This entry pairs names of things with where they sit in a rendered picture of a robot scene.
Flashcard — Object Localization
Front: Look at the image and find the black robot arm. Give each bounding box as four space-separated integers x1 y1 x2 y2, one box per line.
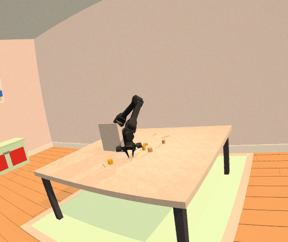
113 95 144 150

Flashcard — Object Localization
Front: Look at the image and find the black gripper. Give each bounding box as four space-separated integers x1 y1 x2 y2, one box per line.
116 139 142 158

